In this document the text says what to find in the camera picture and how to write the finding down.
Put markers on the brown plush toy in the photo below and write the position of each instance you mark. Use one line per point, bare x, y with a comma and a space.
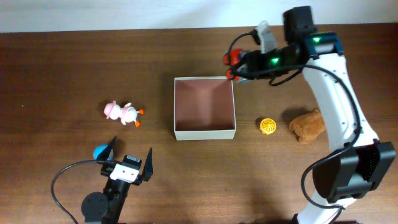
308, 126

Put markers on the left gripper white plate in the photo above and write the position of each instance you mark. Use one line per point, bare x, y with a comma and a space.
106, 169

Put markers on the grey orange toy car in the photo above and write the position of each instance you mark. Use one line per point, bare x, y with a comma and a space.
235, 56

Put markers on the beige box maroon interior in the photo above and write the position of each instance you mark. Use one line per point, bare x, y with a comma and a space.
204, 108

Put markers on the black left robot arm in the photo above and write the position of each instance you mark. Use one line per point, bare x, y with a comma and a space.
106, 206

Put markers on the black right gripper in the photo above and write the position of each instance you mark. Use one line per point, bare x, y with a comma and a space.
245, 62

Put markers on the yellow round toy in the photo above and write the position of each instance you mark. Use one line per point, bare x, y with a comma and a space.
267, 126

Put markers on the pink white duck toy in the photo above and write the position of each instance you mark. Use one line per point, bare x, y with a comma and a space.
126, 114

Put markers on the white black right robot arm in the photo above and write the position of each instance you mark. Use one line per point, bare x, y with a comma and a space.
358, 160

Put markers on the blue ball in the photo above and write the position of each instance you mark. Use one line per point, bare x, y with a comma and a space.
103, 152

